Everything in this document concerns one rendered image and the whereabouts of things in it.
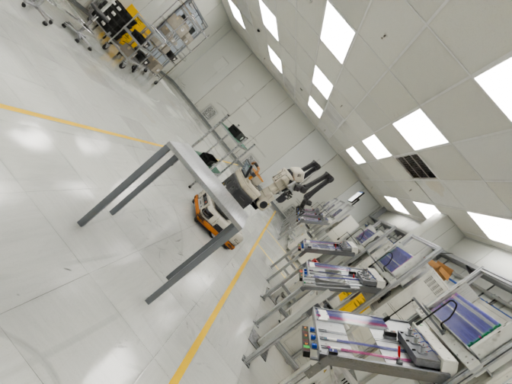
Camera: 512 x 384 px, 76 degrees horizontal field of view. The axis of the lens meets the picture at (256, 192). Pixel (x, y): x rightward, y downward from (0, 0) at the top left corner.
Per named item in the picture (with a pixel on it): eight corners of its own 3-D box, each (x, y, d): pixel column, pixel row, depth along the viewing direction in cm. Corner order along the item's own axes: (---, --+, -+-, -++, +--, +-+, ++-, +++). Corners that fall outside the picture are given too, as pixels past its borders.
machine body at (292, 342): (273, 344, 339) (321, 308, 332) (276, 316, 409) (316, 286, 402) (313, 395, 336) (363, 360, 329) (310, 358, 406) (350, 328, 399)
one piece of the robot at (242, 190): (207, 215, 394) (260, 170, 384) (203, 195, 442) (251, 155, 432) (225, 232, 409) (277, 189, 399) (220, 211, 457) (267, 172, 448)
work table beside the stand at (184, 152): (111, 210, 255) (188, 143, 246) (170, 279, 258) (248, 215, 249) (76, 222, 210) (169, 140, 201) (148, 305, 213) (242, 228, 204)
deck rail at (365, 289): (308, 283, 333) (308, 277, 332) (308, 283, 335) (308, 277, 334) (380, 295, 325) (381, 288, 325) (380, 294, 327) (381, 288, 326)
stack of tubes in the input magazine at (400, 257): (391, 272, 326) (414, 255, 323) (378, 260, 377) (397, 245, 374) (399, 282, 326) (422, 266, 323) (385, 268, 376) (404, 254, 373)
